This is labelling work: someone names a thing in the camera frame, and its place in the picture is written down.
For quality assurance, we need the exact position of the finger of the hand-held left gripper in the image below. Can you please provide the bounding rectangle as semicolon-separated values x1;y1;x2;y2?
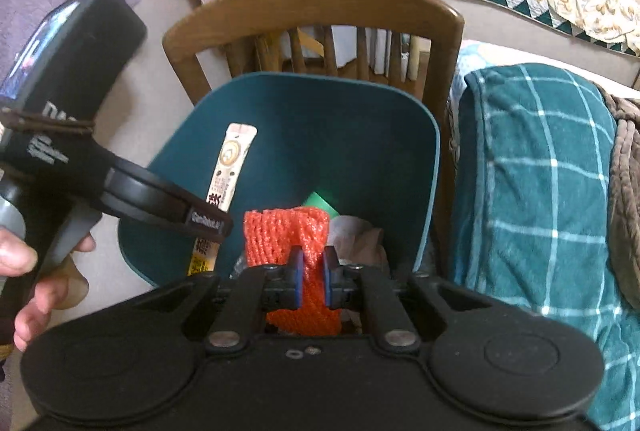
125;178;235;243

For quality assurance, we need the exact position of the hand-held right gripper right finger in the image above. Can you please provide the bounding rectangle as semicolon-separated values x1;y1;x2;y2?
322;245;496;354

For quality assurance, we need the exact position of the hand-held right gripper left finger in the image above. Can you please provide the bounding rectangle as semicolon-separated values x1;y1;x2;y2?
132;246;305;354

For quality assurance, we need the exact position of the orange foam net sleeve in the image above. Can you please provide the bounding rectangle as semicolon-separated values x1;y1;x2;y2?
243;206;347;337

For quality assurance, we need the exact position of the beige stick packet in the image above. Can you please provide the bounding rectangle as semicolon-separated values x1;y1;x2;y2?
187;123;258;278

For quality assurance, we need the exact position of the green cardboard canister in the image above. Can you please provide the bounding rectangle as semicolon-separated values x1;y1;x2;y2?
302;191;342;218

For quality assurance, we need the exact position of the teal plastic bin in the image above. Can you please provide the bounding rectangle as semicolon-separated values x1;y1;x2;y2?
118;72;442;293

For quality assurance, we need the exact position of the person's left hand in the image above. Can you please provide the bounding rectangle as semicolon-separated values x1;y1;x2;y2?
0;228;97;353

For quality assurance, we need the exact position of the white crumpled tissue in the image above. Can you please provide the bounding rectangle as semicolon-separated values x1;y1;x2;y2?
327;212;392;273

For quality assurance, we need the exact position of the teal plaid blanket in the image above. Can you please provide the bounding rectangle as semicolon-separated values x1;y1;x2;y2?
446;62;640;431

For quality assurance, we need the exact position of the wooden chair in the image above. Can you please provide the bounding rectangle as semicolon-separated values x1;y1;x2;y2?
162;0;466;284

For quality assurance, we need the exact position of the brown fleece blanket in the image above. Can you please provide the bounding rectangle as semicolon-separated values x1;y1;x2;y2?
594;82;640;273

